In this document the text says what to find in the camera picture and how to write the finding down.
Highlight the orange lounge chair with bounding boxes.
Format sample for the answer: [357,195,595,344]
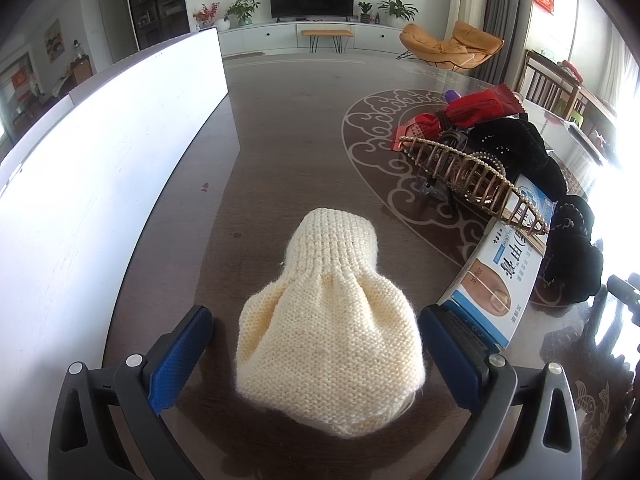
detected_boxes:
[399,21,505,70]

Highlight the white television cabinet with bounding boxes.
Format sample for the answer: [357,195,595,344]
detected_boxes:
[217,20,416,58]

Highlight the leafy potted plant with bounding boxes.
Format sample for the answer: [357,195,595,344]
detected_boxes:
[377,0,418,26]

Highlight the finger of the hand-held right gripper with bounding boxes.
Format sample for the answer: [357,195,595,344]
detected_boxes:
[606,272,640,326]

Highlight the cream knitted hat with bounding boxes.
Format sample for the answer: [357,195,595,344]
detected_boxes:
[235,207,428,438]

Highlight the red flowers in white vase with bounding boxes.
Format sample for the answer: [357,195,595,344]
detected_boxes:
[192,2,231,31]

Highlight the grey and white curtain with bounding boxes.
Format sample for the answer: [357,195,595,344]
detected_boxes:
[450,0,533,88]

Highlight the dark glass bookcase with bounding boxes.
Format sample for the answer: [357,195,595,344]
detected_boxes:
[123,0,191,51]

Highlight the framed wall picture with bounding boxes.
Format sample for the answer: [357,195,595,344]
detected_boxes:
[43,19,66,63]

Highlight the wooden bench with metal legs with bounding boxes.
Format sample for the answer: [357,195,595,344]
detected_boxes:
[301,29,354,54]

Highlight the green potted plant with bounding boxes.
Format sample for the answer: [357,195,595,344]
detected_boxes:
[225,0,261,27]

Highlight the black fuzzy cloth with chain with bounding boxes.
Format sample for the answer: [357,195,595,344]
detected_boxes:
[542,194,606,306]

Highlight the red snack packet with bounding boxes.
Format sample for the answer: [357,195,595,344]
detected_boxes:
[445,84,526,128]

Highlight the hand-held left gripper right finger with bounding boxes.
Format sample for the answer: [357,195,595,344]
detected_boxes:
[419,304,583,480]

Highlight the white cardboard box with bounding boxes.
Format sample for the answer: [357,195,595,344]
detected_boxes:
[0,26,231,480]

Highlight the rimless eyeglasses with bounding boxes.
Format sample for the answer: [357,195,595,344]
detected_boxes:
[417,175,458,213]

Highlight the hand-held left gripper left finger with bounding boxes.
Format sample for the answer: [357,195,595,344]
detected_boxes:
[47,305,216,480]

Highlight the black knitted cloth with rhinestones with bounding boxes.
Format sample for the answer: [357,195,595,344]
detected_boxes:
[467,115,568,198]

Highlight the blue and white medicine box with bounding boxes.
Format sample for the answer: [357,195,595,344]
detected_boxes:
[436,175,561,350]

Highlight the small red packet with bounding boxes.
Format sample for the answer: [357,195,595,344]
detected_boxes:
[404,112,446,136]

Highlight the wooden chair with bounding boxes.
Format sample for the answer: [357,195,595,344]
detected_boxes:
[520,50,576,111]

